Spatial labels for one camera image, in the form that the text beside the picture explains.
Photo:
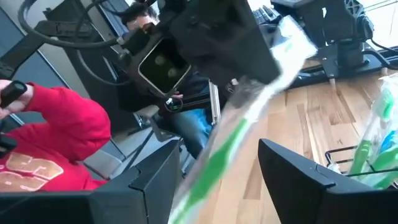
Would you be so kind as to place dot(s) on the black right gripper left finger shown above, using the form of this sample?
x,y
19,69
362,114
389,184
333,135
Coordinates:
x,y
93,208

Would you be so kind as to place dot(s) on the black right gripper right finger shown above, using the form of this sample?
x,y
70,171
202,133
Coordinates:
x,y
326,205

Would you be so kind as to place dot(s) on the person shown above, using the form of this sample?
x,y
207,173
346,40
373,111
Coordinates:
x,y
68,124
189,127

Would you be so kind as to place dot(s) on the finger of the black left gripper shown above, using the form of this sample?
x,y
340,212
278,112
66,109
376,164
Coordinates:
x,y
224,40

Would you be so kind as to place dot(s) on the black aluminium table frame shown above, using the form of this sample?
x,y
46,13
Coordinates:
x,y
311,79

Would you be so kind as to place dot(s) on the blue toothbrush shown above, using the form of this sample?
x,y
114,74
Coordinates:
x,y
388,141

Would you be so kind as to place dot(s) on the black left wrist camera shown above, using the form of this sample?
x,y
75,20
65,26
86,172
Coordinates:
x,y
161,65

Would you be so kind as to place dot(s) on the silver metal bracket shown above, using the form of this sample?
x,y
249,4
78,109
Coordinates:
x,y
215,102

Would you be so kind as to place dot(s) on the grey blue partition panel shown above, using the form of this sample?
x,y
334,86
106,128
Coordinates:
x,y
40,71

